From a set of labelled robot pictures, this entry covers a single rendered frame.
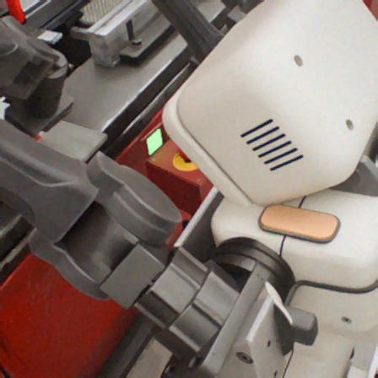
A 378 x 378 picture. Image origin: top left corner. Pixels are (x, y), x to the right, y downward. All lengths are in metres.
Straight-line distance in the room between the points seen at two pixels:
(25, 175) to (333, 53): 0.29
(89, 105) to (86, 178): 0.86
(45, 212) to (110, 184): 0.06
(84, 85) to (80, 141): 0.39
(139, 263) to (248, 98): 0.17
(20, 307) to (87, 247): 0.74
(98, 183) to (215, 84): 0.13
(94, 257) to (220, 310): 0.12
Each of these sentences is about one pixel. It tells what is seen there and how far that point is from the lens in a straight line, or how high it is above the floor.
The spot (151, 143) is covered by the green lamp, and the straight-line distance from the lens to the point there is 1.28.
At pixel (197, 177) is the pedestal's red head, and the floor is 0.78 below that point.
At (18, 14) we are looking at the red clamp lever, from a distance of 1.10.
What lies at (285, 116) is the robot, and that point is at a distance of 0.47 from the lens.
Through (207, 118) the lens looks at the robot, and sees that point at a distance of 0.50.
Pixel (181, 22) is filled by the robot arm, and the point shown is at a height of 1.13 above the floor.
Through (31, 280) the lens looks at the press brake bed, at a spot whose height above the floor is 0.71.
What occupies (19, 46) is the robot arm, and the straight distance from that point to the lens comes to 0.75.
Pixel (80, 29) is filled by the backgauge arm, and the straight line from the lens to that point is 1.69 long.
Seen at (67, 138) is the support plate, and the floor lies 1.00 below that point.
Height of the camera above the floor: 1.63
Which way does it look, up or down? 45 degrees down
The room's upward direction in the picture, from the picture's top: 8 degrees counter-clockwise
